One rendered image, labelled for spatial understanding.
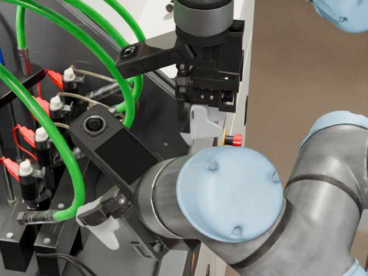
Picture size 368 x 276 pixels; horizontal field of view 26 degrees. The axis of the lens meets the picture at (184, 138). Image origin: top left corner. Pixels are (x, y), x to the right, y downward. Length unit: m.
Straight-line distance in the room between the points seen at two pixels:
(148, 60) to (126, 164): 0.28
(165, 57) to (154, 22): 0.76
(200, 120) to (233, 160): 0.47
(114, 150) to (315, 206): 0.21
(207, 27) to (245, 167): 0.38
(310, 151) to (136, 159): 0.17
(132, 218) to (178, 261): 0.53
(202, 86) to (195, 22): 0.10
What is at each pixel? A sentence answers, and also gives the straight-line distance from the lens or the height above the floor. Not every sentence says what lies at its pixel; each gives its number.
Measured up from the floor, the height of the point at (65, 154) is 1.30.
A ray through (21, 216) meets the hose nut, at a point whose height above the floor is 1.12.
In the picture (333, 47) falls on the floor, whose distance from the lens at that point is 3.43.
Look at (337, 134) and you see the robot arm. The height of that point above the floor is 1.48.
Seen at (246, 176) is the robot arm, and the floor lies 1.55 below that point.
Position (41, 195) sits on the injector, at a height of 1.05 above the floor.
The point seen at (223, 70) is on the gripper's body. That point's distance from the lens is 1.03.
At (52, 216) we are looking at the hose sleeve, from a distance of 1.13.
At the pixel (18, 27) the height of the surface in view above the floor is 1.20.
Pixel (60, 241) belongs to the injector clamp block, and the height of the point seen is 0.97.
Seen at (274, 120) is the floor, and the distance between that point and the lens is 3.03.
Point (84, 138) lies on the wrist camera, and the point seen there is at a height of 1.45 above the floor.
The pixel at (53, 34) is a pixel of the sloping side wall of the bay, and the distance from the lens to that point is 1.50.
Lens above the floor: 2.00
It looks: 43 degrees down
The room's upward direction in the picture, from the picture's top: straight up
